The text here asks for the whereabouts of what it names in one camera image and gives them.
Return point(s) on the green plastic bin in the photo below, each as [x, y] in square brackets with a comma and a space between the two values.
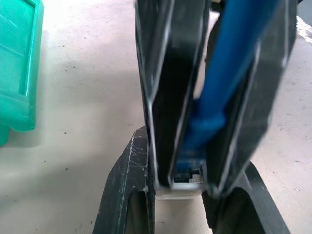
[14, 61]

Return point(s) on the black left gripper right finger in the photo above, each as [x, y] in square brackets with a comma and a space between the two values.
[246, 207]

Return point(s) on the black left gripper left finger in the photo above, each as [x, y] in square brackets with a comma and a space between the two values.
[126, 185]

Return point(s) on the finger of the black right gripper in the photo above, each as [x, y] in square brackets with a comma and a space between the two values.
[263, 73]
[170, 73]

